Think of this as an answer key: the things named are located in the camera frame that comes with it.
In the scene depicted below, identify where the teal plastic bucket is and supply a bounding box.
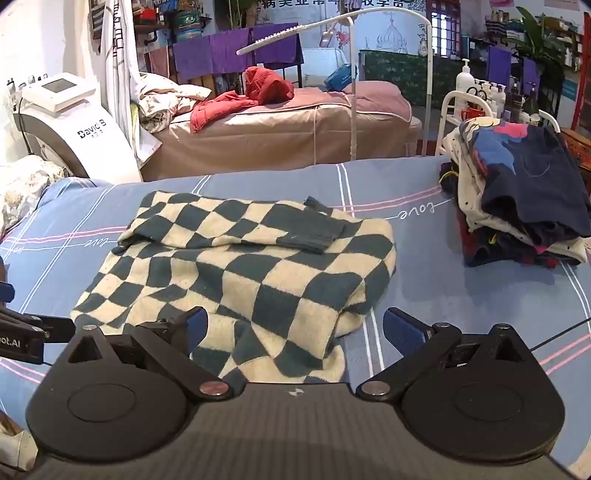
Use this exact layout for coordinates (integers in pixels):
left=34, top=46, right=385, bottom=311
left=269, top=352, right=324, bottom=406
left=174, top=10, right=204, bottom=42

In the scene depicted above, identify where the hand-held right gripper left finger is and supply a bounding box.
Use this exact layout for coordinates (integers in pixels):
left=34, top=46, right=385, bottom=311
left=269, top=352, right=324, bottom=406
left=68, top=306, right=234, bottom=400

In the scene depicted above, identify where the green patterned divider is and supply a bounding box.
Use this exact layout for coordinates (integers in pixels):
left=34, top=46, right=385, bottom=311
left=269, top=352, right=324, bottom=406
left=359, top=48, right=462, bottom=110

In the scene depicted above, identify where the white beauty machine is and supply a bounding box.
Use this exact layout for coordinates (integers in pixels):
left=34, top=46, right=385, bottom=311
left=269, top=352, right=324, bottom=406
left=13, top=73, right=144, bottom=185

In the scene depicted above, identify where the white pump bottle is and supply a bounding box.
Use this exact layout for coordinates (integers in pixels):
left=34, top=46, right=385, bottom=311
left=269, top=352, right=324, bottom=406
left=456, top=59, right=476, bottom=121

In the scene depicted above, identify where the pile of folded clothes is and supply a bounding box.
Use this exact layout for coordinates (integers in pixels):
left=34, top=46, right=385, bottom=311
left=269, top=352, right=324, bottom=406
left=438, top=117, right=591, bottom=268

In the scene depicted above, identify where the cluster of small bottles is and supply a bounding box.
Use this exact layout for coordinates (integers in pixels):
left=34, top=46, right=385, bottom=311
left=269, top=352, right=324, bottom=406
left=475, top=79, right=542, bottom=125

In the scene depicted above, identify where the crumpled cream quilt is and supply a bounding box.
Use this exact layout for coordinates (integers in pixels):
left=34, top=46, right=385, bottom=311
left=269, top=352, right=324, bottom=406
left=136, top=71, right=213, bottom=134

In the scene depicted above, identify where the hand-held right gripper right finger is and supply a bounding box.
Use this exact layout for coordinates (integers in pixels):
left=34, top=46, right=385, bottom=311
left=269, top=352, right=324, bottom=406
left=355, top=307, right=533, bottom=402

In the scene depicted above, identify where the blue striped bed sheet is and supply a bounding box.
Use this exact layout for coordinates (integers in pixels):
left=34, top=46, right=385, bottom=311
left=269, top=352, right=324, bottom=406
left=0, top=157, right=591, bottom=467

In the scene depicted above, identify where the white hanging garment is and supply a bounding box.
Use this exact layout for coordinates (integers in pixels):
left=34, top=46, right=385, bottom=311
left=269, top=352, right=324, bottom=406
left=100, top=0, right=143, bottom=163

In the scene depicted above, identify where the blue bag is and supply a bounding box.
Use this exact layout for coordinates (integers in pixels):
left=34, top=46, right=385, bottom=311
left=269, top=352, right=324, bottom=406
left=323, top=65, right=359, bottom=94

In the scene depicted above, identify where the white arc floor lamp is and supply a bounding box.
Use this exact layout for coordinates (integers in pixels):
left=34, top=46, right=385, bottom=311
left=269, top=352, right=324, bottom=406
left=236, top=8, right=435, bottom=160

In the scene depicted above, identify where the purple towel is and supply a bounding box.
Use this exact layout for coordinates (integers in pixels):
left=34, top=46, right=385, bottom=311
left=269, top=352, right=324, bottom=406
left=173, top=39, right=213, bottom=85
left=210, top=30, right=254, bottom=75
left=252, top=23, right=301, bottom=66

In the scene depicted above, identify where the thin black cable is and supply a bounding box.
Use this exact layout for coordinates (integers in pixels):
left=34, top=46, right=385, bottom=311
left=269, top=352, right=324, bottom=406
left=530, top=318, right=591, bottom=352

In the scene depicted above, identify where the checkered teal and cream sweater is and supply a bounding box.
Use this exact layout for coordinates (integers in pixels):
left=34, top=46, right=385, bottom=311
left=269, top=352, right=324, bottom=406
left=70, top=190, right=398, bottom=385

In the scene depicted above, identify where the white metal trolley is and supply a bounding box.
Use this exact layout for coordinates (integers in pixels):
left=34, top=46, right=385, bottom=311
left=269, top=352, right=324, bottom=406
left=435, top=90, right=561, bottom=158

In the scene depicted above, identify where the floral patterned blanket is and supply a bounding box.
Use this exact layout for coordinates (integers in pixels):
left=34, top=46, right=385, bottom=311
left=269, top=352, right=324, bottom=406
left=0, top=154, right=65, bottom=241

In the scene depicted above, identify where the red garment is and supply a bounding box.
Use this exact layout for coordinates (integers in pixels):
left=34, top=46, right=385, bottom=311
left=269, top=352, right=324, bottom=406
left=190, top=66, right=295, bottom=134

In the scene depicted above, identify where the green potted plant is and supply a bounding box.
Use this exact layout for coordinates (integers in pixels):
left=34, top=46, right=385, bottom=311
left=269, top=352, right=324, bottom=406
left=508, top=6, right=579, bottom=85

